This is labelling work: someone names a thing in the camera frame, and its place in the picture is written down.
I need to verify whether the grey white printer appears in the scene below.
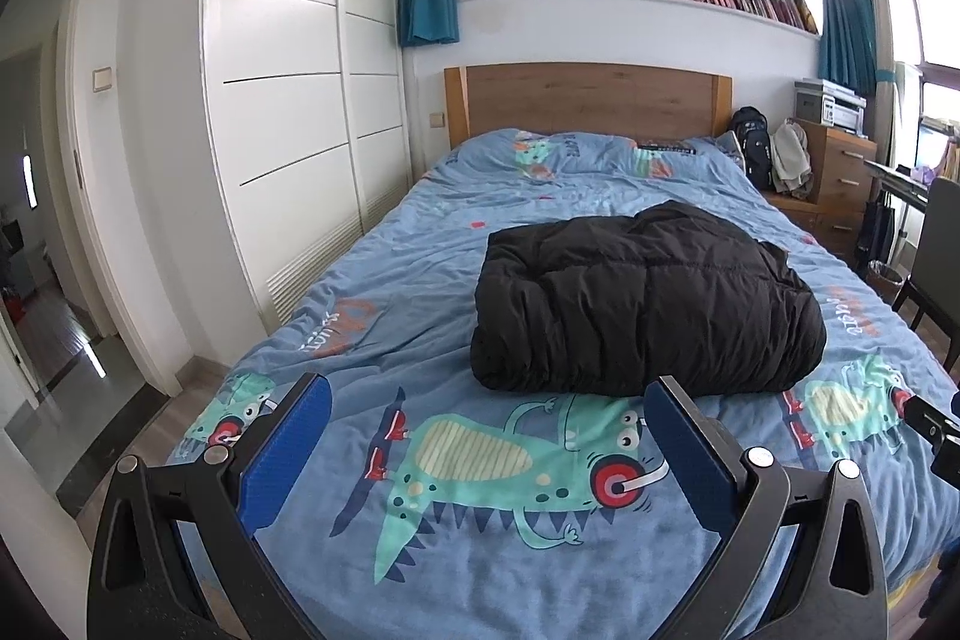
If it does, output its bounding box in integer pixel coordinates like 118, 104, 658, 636
793, 77, 869, 135

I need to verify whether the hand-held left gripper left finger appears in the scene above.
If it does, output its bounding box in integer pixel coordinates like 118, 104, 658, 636
86, 372, 333, 640

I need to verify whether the black puffer jacket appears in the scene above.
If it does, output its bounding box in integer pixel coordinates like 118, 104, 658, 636
470, 199, 828, 397

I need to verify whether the white door frame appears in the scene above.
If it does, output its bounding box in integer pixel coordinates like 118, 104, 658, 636
41, 0, 181, 397

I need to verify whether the long teal curtain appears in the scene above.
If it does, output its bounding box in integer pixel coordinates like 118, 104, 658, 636
816, 0, 890, 101

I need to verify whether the waste bin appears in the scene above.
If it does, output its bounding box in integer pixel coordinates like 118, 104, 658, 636
866, 261, 908, 304

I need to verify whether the dark shopping bag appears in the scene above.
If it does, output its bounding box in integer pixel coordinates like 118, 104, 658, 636
855, 197, 897, 270

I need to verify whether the beige clothing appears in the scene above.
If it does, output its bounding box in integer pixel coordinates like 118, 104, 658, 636
769, 117, 815, 196

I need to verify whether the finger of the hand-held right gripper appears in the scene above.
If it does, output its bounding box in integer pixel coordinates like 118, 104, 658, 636
902, 389, 960, 487

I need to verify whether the black chair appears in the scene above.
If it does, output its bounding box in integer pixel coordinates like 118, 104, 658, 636
892, 176, 960, 375

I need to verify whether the wooden dresser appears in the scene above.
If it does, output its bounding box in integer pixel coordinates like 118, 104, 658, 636
765, 119, 878, 251

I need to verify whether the grey pillow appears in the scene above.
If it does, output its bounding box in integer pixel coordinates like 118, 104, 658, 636
712, 131, 747, 169

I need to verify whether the white wardrobe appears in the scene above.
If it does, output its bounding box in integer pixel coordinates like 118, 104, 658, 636
199, 0, 412, 333

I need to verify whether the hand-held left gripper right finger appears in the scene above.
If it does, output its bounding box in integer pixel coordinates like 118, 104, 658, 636
645, 374, 890, 640

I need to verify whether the blue printed blanket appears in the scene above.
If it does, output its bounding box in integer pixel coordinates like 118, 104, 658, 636
165, 128, 960, 640

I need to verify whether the glass desk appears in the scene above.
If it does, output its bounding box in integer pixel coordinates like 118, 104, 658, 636
862, 158, 935, 206

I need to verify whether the side window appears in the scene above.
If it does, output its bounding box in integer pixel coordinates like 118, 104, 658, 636
885, 0, 960, 176

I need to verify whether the wooden headboard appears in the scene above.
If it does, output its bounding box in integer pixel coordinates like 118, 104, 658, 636
442, 61, 734, 150

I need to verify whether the black backpack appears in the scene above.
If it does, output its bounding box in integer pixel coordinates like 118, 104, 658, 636
729, 106, 773, 190

